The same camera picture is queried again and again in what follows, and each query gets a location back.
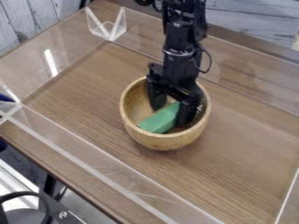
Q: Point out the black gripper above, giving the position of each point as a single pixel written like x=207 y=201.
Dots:
x=173 y=78

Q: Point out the green rectangular block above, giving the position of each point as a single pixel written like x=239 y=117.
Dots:
x=161 y=120

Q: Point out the brown wooden bowl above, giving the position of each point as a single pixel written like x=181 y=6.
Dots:
x=135 y=109

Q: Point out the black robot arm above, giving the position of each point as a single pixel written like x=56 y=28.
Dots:
x=184 y=25

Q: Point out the clear acrylic tray barrier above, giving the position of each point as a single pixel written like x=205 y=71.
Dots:
x=233 y=177

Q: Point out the black table leg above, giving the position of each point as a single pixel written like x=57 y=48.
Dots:
x=49 y=185

